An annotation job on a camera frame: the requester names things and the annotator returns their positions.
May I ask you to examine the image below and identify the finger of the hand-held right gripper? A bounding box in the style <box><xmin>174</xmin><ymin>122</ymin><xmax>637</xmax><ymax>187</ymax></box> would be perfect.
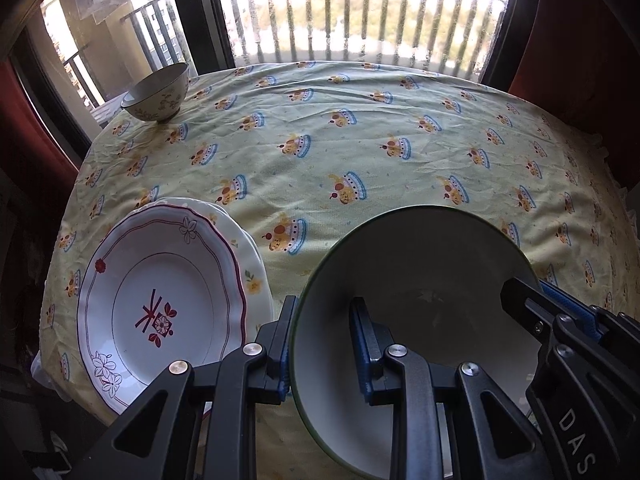
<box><xmin>499</xmin><ymin>276</ymin><xmax>562</xmax><ymax>342</ymax></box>
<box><xmin>540</xmin><ymin>280</ymin><xmax>640</xmax><ymax>361</ymax></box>

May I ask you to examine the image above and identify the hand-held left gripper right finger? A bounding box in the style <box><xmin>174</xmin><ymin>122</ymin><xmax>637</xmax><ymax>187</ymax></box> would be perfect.
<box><xmin>349</xmin><ymin>297</ymin><xmax>551</xmax><ymax>480</ymax></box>

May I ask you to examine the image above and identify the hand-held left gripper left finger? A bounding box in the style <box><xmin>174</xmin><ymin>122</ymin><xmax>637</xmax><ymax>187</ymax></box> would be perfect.
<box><xmin>85</xmin><ymin>295</ymin><xmax>301</xmax><ymax>480</ymax></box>

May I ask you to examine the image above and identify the yellow floral white plate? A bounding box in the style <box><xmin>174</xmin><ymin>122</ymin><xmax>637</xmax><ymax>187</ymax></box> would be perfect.
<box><xmin>132</xmin><ymin>196</ymin><xmax>276</xmax><ymax>361</ymax></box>

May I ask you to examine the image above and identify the small floral ceramic bowl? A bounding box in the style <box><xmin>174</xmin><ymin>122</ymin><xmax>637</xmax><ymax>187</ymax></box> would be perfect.
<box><xmin>289</xmin><ymin>205</ymin><xmax>544</xmax><ymax>479</ymax></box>

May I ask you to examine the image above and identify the red patterned white plate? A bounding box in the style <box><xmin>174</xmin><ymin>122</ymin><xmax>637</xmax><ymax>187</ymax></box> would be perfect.
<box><xmin>76</xmin><ymin>203</ymin><xmax>247</xmax><ymax>415</ymax></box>

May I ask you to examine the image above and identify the yellow printed tablecloth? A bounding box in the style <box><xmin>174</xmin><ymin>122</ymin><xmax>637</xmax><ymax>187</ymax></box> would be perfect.
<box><xmin>37</xmin><ymin>60</ymin><xmax>640</xmax><ymax>480</ymax></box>

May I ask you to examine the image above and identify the red curtain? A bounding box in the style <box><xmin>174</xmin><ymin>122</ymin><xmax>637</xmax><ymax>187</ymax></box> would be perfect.
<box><xmin>0</xmin><ymin>60</ymin><xmax>81</xmax><ymax>177</ymax></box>
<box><xmin>507</xmin><ymin>0</ymin><xmax>640</xmax><ymax>187</ymax></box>

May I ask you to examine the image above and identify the large floral ceramic bowl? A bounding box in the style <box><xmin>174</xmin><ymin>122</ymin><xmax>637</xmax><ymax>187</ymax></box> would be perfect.
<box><xmin>120</xmin><ymin>62</ymin><xmax>190</xmax><ymax>123</ymax></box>

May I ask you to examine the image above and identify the pale balcony balustrade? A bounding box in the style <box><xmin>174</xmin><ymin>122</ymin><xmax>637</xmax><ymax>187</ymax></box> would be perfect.
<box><xmin>215</xmin><ymin>0</ymin><xmax>516</xmax><ymax>81</ymax></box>

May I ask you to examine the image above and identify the dark metal balcony railing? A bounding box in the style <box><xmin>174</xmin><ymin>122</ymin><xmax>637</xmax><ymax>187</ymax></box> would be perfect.
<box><xmin>62</xmin><ymin>0</ymin><xmax>193</xmax><ymax>108</ymax></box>

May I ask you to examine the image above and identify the black window frame post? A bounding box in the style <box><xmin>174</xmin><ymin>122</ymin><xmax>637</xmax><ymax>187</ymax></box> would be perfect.
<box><xmin>477</xmin><ymin>0</ymin><xmax>548</xmax><ymax>92</ymax></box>
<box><xmin>165</xmin><ymin>0</ymin><xmax>236</xmax><ymax>74</ymax></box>

